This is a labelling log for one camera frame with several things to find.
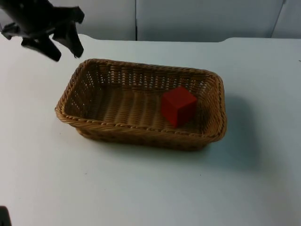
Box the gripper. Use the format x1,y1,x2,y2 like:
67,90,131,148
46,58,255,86
0,5,86,63

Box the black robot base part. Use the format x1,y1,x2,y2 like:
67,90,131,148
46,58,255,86
0,205,12,226

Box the brown wicker basket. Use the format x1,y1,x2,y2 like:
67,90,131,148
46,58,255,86
54,58,228,152

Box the red cube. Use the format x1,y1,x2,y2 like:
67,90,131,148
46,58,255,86
160,86,198,129

